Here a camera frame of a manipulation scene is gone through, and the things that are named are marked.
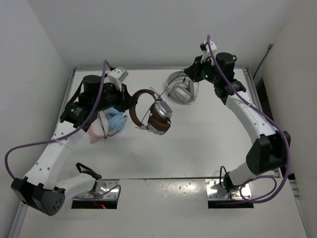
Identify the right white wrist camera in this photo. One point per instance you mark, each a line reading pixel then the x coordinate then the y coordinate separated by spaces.
pixel 207 47

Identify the metal base plate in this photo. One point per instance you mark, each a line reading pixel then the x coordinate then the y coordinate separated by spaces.
pixel 216 193
pixel 105 190

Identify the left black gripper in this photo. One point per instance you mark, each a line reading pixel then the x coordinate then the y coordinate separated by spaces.
pixel 125 100

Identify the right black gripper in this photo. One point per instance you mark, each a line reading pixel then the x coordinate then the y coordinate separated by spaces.
pixel 194 71

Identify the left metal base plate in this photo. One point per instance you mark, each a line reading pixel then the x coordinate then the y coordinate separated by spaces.
pixel 105 190

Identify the brown silver headphones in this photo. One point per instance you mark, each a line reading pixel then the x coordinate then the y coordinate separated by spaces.
pixel 159 120

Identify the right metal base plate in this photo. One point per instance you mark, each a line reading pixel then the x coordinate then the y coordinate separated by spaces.
pixel 216 193

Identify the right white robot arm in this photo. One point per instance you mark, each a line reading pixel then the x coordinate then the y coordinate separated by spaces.
pixel 268 151

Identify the blue pink cat headphones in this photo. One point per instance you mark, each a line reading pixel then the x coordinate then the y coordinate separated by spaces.
pixel 108 123

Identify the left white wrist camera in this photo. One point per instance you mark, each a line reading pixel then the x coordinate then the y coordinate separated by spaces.
pixel 116 77

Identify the white grey headphones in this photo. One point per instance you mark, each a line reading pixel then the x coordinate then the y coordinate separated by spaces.
pixel 181 88

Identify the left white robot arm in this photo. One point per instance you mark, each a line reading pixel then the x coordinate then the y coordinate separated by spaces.
pixel 40 188

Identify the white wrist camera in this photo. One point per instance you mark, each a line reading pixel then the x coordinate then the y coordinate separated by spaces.
pixel 116 77
pixel 207 47

